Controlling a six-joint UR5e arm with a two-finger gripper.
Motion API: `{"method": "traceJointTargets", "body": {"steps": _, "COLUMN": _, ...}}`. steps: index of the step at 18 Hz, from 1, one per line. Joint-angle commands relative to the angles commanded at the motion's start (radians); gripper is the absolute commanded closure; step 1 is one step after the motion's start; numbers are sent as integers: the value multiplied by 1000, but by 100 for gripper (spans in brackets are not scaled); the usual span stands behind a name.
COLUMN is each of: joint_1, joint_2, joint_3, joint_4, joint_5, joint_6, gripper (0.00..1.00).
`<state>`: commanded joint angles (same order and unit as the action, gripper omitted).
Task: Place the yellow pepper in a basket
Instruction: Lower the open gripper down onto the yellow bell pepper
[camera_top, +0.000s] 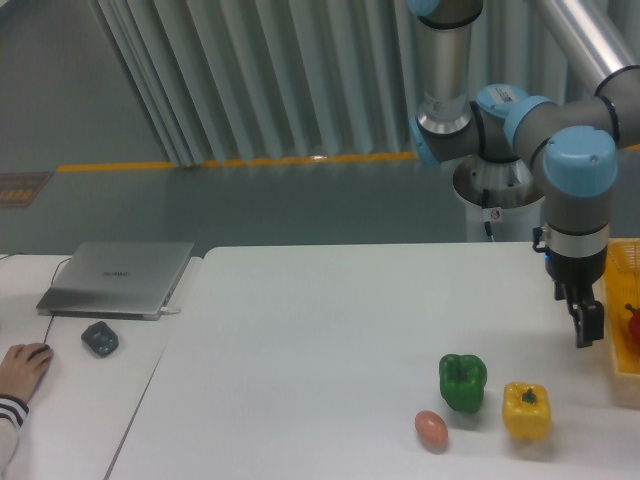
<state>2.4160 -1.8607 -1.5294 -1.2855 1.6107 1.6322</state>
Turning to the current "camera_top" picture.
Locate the striped sleeve forearm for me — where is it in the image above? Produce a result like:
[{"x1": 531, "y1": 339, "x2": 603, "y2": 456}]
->
[{"x1": 0, "y1": 395, "x2": 29, "y2": 474}]

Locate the brown egg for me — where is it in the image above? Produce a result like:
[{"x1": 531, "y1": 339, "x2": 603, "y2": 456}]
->
[{"x1": 414, "y1": 410, "x2": 448, "y2": 448}]

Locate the dark grey 3d mouse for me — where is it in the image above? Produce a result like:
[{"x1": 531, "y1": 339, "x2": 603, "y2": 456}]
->
[{"x1": 81, "y1": 321, "x2": 119, "y2": 358}]

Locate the silver closed laptop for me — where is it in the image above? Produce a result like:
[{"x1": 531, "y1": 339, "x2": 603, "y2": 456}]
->
[{"x1": 36, "y1": 242, "x2": 193, "y2": 320}]

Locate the black mouse cable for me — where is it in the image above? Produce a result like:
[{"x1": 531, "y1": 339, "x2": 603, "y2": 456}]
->
[{"x1": 43, "y1": 252, "x2": 74, "y2": 347}]

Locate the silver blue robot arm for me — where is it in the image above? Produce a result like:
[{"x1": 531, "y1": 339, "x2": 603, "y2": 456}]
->
[{"x1": 408, "y1": 1, "x2": 639, "y2": 348}]

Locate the green bell pepper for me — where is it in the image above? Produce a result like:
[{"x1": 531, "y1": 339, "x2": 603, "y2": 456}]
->
[{"x1": 439, "y1": 354, "x2": 488, "y2": 414}]

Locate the black pedestal cable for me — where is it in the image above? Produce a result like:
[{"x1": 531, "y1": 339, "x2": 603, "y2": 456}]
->
[{"x1": 481, "y1": 188, "x2": 497, "y2": 243}]

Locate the yellow bell pepper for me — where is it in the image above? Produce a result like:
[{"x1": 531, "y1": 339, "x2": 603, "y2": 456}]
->
[{"x1": 502, "y1": 382, "x2": 552, "y2": 441}]

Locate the yellow plastic basket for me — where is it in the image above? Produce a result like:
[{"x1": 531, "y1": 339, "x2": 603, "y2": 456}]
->
[{"x1": 601, "y1": 238, "x2": 639, "y2": 409}]

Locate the person's hand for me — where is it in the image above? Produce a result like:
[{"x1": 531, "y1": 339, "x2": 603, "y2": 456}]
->
[{"x1": 1, "y1": 343, "x2": 54, "y2": 404}]

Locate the red bell pepper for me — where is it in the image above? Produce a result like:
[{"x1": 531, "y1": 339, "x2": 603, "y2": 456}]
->
[{"x1": 624, "y1": 303, "x2": 640, "y2": 345}]

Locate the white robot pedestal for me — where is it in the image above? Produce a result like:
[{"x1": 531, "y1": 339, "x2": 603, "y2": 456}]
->
[{"x1": 453, "y1": 156, "x2": 544, "y2": 242}]

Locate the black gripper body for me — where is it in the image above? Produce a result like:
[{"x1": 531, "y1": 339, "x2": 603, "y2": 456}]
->
[{"x1": 532, "y1": 227, "x2": 609, "y2": 302}]

